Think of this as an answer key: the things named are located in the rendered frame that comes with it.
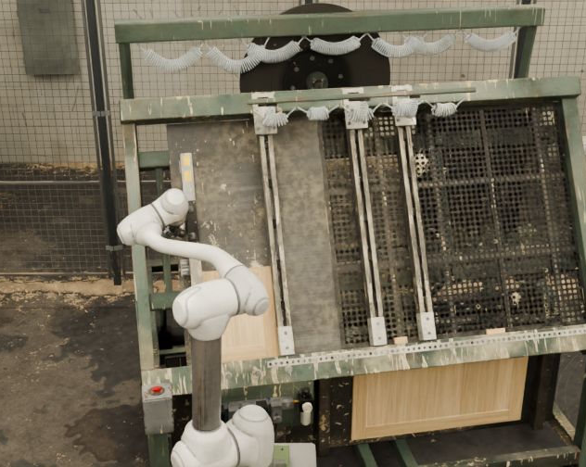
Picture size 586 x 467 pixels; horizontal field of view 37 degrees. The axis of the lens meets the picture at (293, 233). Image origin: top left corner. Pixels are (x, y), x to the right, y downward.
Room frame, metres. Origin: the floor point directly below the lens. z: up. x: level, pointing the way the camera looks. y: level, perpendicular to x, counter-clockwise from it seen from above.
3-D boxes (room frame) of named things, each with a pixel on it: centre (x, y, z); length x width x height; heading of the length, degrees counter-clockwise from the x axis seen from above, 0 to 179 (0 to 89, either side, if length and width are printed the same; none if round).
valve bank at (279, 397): (3.13, 0.14, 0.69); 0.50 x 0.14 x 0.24; 101
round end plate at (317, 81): (4.40, -0.13, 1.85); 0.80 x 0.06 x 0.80; 101
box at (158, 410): (2.98, 0.56, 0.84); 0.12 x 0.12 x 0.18; 11
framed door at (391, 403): (3.62, -0.73, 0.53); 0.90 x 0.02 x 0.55; 101
